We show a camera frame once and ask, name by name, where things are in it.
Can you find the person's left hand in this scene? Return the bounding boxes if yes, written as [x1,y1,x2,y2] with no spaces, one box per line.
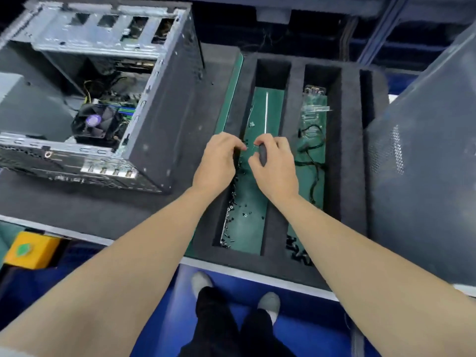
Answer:
[193,132,248,197]

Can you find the person's right hand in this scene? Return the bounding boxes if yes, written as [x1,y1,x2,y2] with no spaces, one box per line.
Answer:
[248,133,300,207]

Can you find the black handled screwdriver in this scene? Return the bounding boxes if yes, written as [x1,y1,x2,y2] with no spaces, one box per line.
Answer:
[258,91,269,168]

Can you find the person's right forearm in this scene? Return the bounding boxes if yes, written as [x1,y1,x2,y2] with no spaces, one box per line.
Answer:
[268,194,476,357]

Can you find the person's left forearm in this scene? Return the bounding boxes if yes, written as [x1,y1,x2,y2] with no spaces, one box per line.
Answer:
[0,186,229,357]

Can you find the pile of small black screws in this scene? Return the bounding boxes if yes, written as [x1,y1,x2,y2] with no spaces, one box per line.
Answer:
[220,160,265,250]

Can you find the open grey computer case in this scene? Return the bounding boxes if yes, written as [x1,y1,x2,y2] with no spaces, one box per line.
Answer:
[0,0,204,194]

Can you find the clear plastic bag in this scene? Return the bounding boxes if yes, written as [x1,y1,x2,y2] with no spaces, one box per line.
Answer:
[300,85,332,125]

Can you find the black foam slotted tray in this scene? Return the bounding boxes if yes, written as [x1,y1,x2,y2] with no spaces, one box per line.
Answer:
[184,52,389,291]

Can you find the grey left shoe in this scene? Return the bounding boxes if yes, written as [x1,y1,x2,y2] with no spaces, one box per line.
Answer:
[191,271,215,299]

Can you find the grey shoe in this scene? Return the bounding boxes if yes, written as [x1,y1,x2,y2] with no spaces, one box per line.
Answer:
[257,292,281,325]
[191,271,215,299]

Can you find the grey right shoe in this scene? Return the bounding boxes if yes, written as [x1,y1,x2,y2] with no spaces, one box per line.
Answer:
[257,292,281,325]

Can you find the black processor cooler fan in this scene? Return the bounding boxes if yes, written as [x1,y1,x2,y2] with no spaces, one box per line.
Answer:
[71,103,123,147]

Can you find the black trousers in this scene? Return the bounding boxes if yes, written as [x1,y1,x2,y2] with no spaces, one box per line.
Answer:
[178,286,297,357]

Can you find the grey perforated case side panel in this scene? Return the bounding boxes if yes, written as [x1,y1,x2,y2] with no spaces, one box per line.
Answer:
[364,22,476,287]

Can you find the grey power supply unit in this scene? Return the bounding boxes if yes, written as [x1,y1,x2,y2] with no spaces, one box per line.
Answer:
[0,72,75,142]

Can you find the yellow box with green button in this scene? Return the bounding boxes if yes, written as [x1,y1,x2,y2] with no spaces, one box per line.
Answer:
[3,231,62,270]

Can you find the black cable bundle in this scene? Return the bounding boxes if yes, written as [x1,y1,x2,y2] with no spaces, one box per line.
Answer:
[340,15,358,63]

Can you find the aluminium frame bar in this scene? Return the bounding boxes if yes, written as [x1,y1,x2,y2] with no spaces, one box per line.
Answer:
[358,0,404,65]

